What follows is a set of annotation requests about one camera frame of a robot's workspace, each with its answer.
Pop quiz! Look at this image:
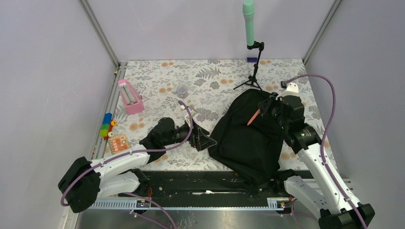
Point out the orange snack packet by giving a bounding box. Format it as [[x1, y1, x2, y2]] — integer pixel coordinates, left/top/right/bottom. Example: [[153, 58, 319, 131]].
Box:
[[108, 134, 130, 155]]

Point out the colourful toy block train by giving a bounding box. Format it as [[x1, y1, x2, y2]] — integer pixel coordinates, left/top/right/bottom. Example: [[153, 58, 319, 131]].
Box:
[[99, 113, 117, 140]]

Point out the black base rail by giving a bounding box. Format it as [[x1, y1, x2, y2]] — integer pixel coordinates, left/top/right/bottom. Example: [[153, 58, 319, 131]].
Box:
[[117, 169, 304, 208]]

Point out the green microphone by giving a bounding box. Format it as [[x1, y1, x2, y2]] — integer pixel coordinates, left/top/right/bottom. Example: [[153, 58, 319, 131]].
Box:
[[242, 0, 255, 46]]

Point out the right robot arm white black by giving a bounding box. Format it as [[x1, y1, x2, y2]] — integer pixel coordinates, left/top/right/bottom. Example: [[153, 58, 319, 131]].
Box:
[[258, 93, 375, 229]]

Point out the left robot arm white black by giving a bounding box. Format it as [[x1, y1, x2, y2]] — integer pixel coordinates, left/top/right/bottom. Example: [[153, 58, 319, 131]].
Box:
[[57, 117, 217, 213]]

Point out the pink tube container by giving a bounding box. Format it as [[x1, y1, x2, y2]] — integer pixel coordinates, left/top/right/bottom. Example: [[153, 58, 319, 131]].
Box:
[[247, 109, 260, 126]]

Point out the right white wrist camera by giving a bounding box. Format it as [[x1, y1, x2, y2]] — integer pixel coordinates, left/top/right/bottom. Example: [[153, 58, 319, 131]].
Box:
[[276, 83, 299, 101]]

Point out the clear small cup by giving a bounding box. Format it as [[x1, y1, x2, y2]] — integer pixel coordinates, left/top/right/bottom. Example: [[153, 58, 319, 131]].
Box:
[[176, 84, 189, 98]]

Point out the floral table mat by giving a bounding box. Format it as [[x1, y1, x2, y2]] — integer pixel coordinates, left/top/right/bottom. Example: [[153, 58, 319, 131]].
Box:
[[104, 59, 338, 171]]

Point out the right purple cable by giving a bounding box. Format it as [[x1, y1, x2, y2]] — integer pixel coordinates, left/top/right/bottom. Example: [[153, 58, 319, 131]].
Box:
[[281, 73, 369, 229]]

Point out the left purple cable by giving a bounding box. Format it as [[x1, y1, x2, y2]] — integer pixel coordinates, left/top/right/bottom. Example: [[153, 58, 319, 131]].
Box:
[[60, 100, 194, 229]]

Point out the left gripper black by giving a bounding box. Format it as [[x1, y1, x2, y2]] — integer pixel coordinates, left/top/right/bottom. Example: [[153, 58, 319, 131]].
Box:
[[163, 118, 216, 151]]

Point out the pink metronome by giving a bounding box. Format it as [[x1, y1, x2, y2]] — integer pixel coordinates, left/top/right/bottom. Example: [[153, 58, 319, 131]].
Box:
[[118, 79, 145, 115]]

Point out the black tripod microphone stand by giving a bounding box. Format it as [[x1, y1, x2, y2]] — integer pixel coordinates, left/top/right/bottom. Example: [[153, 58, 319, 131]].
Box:
[[234, 41, 265, 91]]

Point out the black student backpack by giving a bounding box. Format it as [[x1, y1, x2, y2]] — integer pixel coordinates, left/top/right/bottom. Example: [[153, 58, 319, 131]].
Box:
[[208, 89, 284, 185]]

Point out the purple cable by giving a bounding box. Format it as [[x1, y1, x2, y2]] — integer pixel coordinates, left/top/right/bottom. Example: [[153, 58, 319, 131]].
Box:
[[60, 100, 194, 229], [281, 73, 369, 229]]

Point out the small blue block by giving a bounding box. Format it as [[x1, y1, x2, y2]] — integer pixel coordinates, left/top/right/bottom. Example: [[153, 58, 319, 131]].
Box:
[[246, 57, 257, 62]]

